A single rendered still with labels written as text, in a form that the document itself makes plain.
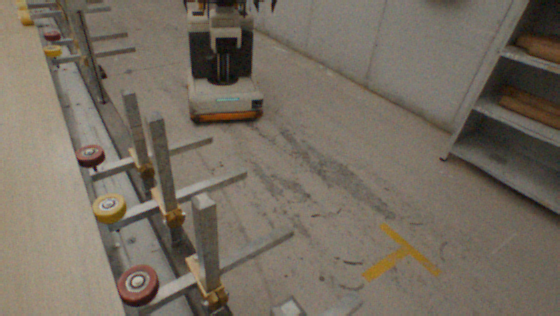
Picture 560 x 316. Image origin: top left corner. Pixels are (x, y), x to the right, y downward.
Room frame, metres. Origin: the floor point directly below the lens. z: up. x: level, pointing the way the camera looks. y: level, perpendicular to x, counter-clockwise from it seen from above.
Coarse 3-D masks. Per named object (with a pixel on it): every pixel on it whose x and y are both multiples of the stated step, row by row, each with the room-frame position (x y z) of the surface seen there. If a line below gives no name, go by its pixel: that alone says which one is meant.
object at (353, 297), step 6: (354, 294) 0.38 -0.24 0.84; (342, 300) 0.36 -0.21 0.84; (348, 300) 0.36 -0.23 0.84; (354, 300) 0.36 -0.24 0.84; (360, 300) 0.37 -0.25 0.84; (336, 306) 0.35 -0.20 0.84; (342, 306) 0.35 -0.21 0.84; (348, 306) 0.35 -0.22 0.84; (354, 306) 0.35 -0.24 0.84; (360, 306) 0.36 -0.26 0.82; (324, 312) 0.33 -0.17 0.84; (330, 312) 0.33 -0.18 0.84; (336, 312) 0.34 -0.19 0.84; (342, 312) 0.34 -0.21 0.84; (348, 312) 0.34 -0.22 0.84
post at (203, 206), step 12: (192, 204) 0.39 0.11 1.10; (204, 204) 0.38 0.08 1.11; (192, 216) 0.40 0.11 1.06; (204, 216) 0.38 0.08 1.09; (216, 216) 0.39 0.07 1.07; (204, 228) 0.38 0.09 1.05; (216, 228) 0.39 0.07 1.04; (204, 240) 0.37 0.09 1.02; (216, 240) 0.39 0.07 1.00; (204, 252) 0.37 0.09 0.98; (216, 252) 0.39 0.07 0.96; (204, 264) 0.37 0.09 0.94; (216, 264) 0.39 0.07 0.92; (204, 276) 0.37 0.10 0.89; (216, 276) 0.39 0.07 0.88
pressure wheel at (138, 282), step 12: (144, 264) 0.39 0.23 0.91; (132, 276) 0.36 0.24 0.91; (144, 276) 0.36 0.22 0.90; (156, 276) 0.36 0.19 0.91; (120, 288) 0.33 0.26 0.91; (132, 288) 0.33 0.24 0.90; (144, 288) 0.33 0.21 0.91; (156, 288) 0.34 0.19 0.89; (132, 300) 0.31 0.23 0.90; (144, 300) 0.31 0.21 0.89
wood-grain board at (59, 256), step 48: (0, 0) 2.45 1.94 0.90; (0, 48) 1.55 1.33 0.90; (0, 96) 1.07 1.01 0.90; (48, 96) 1.09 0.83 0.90; (0, 144) 0.78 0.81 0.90; (48, 144) 0.79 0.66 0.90; (0, 192) 0.57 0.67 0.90; (48, 192) 0.58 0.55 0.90; (0, 240) 0.43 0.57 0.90; (48, 240) 0.43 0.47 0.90; (96, 240) 0.44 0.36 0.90; (0, 288) 0.32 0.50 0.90; (48, 288) 0.32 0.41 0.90; (96, 288) 0.33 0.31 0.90
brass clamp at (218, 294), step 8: (192, 256) 0.46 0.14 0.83; (192, 264) 0.44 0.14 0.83; (192, 272) 0.42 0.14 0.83; (200, 280) 0.40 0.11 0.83; (200, 288) 0.38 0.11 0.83; (216, 288) 0.38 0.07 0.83; (224, 288) 0.39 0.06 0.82; (208, 296) 0.36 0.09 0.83; (216, 296) 0.36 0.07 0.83; (224, 296) 0.37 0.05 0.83; (208, 304) 0.35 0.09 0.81; (216, 304) 0.35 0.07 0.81; (224, 304) 0.36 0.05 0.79
